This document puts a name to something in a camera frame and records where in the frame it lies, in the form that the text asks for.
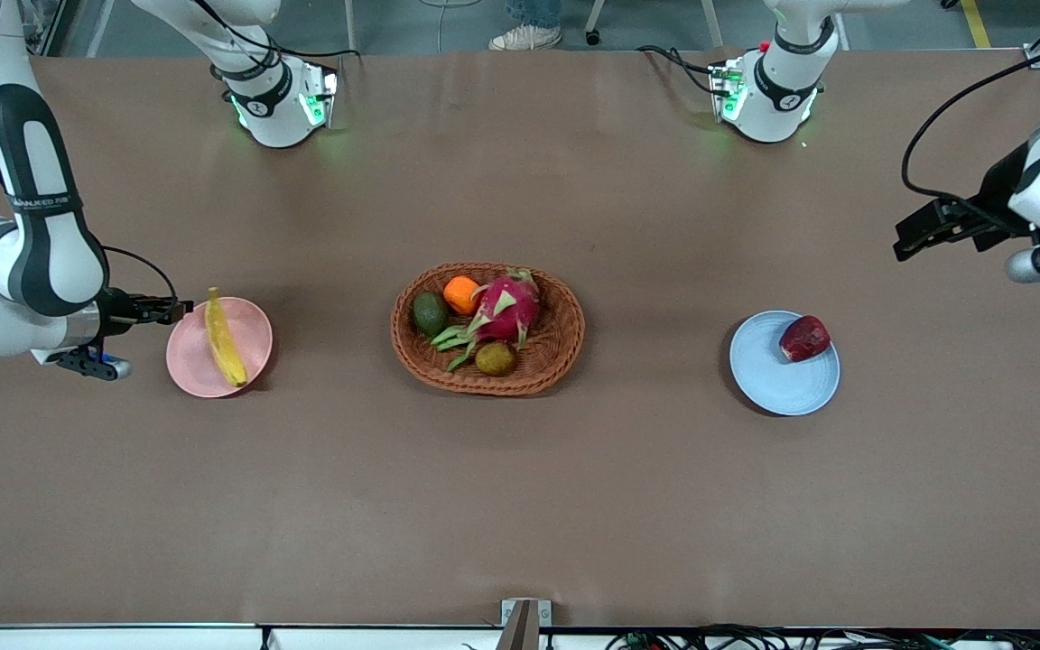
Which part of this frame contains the white chair leg with caster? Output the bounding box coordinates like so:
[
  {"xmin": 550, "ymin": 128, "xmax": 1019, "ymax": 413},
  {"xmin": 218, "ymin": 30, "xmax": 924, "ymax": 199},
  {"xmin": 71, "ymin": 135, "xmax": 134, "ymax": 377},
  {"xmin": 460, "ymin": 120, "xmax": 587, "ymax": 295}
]
[{"xmin": 584, "ymin": 0, "xmax": 725, "ymax": 48}]

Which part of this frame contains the blue jeans leg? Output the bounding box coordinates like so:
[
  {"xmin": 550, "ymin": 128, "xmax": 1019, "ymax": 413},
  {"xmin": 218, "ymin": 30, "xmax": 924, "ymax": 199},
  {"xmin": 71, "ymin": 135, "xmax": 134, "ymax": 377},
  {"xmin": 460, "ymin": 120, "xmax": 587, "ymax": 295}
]
[{"xmin": 506, "ymin": 0, "xmax": 563, "ymax": 28}]

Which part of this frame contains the brown wicker basket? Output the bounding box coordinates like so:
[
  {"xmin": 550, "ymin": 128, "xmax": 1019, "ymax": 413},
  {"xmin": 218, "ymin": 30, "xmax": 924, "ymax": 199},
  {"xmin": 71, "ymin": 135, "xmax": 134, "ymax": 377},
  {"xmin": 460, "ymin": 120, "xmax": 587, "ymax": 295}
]
[{"xmin": 390, "ymin": 262, "xmax": 586, "ymax": 396}]

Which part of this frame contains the black cable bundle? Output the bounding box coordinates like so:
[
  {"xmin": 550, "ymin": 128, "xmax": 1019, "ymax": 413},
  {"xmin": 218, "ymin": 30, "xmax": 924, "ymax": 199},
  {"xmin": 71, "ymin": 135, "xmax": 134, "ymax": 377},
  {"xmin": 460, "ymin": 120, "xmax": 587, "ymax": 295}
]
[{"xmin": 606, "ymin": 623, "xmax": 1040, "ymax": 650}]

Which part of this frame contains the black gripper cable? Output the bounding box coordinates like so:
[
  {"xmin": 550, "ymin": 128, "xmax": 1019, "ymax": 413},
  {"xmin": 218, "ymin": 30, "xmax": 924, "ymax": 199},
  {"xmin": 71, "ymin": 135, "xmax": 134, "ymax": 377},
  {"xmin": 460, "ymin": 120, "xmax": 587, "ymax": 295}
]
[
  {"xmin": 901, "ymin": 36, "xmax": 1040, "ymax": 222},
  {"xmin": 101, "ymin": 245, "xmax": 180, "ymax": 303}
]

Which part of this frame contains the light blue plate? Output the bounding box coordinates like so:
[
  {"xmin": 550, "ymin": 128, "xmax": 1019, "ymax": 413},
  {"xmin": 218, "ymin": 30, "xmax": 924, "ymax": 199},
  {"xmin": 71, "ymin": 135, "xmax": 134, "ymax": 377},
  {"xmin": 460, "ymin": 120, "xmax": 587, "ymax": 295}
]
[{"xmin": 729, "ymin": 311, "xmax": 841, "ymax": 417}]

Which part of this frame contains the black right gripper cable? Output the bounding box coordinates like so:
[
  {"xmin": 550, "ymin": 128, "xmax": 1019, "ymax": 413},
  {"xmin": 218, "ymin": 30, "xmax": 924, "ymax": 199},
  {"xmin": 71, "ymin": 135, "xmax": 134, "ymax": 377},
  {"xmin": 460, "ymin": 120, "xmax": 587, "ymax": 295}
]
[{"xmin": 101, "ymin": 245, "xmax": 180, "ymax": 303}]

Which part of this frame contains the dark green avocado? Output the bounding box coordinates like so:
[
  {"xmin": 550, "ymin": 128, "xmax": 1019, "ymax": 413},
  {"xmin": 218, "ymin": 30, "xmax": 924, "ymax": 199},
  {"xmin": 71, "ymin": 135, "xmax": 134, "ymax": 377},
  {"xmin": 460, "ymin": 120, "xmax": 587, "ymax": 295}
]
[{"xmin": 413, "ymin": 292, "xmax": 450, "ymax": 338}]

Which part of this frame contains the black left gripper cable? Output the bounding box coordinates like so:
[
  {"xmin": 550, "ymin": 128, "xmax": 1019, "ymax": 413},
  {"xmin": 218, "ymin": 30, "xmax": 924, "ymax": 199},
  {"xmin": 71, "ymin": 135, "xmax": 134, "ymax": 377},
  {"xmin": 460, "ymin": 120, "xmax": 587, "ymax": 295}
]
[{"xmin": 901, "ymin": 36, "xmax": 1040, "ymax": 222}]

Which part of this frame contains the orange fruit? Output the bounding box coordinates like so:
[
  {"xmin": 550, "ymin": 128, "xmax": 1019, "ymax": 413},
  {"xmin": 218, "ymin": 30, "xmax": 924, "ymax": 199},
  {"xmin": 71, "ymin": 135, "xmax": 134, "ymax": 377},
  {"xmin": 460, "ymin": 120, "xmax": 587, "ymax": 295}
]
[{"xmin": 443, "ymin": 275, "xmax": 482, "ymax": 316}]

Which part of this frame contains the white table edge rail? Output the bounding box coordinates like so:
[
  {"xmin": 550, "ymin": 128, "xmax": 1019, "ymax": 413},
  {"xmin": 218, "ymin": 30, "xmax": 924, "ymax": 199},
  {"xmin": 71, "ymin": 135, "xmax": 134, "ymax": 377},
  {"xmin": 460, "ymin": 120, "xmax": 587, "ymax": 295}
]
[{"xmin": 0, "ymin": 623, "xmax": 503, "ymax": 650}]

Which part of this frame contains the black left arm base cable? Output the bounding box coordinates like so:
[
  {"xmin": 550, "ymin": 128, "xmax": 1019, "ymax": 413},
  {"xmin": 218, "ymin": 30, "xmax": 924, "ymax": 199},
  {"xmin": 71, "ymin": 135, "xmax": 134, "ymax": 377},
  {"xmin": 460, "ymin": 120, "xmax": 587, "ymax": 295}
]
[{"xmin": 636, "ymin": 45, "xmax": 729, "ymax": 96}]

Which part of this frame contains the black arm base cable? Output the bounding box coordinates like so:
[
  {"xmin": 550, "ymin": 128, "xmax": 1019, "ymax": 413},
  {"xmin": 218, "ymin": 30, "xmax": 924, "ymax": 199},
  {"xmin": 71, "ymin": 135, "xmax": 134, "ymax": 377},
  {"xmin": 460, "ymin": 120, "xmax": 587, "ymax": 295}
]
[
  {"xmin": 636, "ymin": 45, "xmax": 729, "ymax": 96},
  {"xmin": 195, "ymin": 0, "xmax": 363, "ymax": 60}
]

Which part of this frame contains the yellow banana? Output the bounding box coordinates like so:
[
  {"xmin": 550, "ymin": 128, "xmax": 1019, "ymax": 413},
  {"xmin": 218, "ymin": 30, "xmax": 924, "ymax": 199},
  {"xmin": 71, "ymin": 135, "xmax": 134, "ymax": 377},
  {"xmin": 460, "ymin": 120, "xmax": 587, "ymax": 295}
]
[{"xmin": 204, "ymin": 287, "xmax": 248, "ymax": 388}]

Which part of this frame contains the pink plate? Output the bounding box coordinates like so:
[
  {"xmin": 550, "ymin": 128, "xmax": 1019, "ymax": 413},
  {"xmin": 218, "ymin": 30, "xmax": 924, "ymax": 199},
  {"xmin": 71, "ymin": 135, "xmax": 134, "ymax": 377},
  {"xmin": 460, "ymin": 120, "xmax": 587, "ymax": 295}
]
[{"xmin": 165, "ymin": 297, "xmax": 274, "ymax": 399}]

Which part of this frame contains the pink dragon fruit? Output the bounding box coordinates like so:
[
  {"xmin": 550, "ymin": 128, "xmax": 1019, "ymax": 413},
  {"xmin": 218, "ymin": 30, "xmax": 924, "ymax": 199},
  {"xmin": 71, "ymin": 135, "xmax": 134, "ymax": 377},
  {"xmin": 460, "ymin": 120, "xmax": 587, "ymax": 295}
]
[{"xmin": 430, "ymin": 268, "xmax": 543, "ymax": 373}]

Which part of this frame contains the white sneaker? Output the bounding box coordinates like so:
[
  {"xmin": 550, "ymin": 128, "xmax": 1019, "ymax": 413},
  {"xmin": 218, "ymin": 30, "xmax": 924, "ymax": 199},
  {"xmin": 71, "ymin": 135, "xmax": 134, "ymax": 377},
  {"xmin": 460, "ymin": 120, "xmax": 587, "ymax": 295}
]
[{"xmin": 488, "ymin": 24, "xmax": 563, "ymax": 51}]

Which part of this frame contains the red apple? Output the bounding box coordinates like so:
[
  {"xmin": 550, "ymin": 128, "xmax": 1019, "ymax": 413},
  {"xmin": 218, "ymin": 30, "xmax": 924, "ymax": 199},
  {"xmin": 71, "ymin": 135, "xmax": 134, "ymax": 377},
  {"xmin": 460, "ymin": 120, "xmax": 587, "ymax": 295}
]
[{"xmin": 778, "ymin": 315, "xmax": 831, "ymax": 363}]

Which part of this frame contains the black right arm base cable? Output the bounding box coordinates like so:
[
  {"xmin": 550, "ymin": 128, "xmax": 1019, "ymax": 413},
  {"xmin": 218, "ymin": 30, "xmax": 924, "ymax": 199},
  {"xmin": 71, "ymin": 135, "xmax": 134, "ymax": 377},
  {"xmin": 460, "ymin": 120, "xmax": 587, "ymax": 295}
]
[{"xmin": 195, "ymin": 0, "xmax": 363, "ymax": 60}]

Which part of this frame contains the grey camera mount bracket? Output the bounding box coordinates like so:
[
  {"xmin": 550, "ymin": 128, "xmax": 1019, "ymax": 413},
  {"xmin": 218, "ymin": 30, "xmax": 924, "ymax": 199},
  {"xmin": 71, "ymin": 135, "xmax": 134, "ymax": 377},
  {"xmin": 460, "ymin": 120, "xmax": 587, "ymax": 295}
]
[{"xmin": 500, "ymin": 599, "xmax": 553, "ymax": 650}]

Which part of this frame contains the brown green kiwi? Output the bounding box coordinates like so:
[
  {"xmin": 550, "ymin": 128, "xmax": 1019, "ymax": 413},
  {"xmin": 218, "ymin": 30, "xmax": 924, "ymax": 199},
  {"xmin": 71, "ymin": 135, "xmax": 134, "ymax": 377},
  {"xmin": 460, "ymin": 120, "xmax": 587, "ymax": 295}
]
[{"xmin": 475, "ymin": 341, "xmax": 518, "ymax": 377}]

